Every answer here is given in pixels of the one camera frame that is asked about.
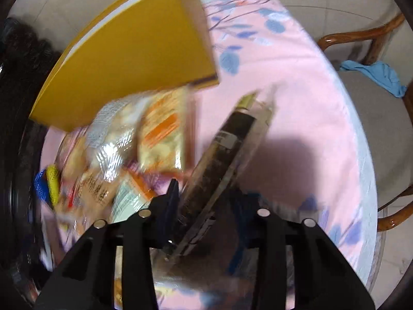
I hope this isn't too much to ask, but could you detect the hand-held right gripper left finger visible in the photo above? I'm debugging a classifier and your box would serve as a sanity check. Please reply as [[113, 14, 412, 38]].
[[34, 180, 180, 310]]

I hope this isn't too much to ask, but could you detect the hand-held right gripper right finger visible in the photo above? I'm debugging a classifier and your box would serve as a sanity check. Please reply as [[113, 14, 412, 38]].
[[232, 193, 377, 310]]

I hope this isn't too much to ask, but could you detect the pile of assorted snack packets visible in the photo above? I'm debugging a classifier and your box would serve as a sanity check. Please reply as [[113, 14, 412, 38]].
[[34, 86, 198, 233]]

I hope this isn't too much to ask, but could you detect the clear packet of dark snack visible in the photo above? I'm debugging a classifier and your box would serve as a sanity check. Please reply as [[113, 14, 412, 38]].
[[150, 84, 280, 285]]

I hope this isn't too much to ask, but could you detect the yellow cardboard box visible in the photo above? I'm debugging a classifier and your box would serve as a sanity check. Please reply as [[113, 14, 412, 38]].
[[28, 0, 220, 133]]

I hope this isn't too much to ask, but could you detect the pink floral tablecloth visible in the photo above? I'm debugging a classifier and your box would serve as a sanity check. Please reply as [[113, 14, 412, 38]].
[[39, 0, 379, 310]]

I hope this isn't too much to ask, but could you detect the blue cloth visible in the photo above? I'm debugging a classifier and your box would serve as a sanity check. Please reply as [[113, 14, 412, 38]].
[[339, 60, 408, 98]]

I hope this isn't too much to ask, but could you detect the dark fuzzy cloth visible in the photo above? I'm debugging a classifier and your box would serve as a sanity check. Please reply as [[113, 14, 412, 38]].
[[0, 18, 62, 298]]

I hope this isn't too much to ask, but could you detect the wooden armchair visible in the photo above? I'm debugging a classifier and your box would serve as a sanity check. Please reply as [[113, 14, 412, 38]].
[[316, 13, 413, 233]]

